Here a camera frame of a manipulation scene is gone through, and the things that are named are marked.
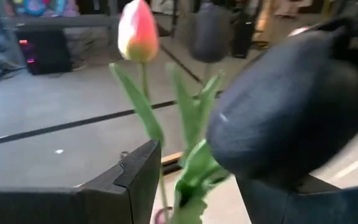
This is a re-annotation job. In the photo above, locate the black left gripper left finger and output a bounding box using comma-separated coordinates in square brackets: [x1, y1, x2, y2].
[0, 139, 163, 224]

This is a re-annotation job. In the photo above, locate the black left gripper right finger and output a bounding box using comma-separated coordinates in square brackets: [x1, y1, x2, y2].
[236, 175, 358, 224]

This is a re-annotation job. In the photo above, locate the pink artificial tulip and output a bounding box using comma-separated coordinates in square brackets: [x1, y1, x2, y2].
[109, 0, 170, 224]

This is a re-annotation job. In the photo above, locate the purple glass vase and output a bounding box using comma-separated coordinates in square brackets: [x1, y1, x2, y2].
[154, 207, 175, 224]

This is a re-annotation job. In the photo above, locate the black computer tower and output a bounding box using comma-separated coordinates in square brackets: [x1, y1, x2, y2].
[16, 27, 73, 75]

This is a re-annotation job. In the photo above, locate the black floor box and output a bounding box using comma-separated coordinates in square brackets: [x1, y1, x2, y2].
[231, 15, 256, 58]

